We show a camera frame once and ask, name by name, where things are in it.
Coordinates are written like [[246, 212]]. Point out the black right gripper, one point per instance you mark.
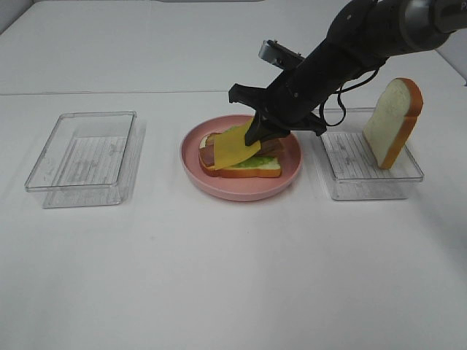
[[287, 103]]

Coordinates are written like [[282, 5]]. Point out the brown bacon strip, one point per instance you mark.
[[206, 149], [250, 162]]

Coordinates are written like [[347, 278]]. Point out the green lettuce leaf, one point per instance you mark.
[[230, 150]]

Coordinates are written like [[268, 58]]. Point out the yellow cheese slice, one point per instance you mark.
[[230, 147]]

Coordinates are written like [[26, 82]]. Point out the white bread slice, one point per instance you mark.
[[269, 167], [393, 120]]

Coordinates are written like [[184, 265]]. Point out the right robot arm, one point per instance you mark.
[[360, 39]]

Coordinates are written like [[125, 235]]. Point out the pink round plate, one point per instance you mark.
[[244, 189]]

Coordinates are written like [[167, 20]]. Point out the clear right plastic container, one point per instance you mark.
[[349, 170]]

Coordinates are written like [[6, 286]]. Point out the clear plastic container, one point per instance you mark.
[[89, 159], [349, 170]]

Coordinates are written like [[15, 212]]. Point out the clear left plastic container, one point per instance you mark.
[[89, 159]]

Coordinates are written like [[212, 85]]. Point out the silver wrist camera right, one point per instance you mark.
[[277, 55]]

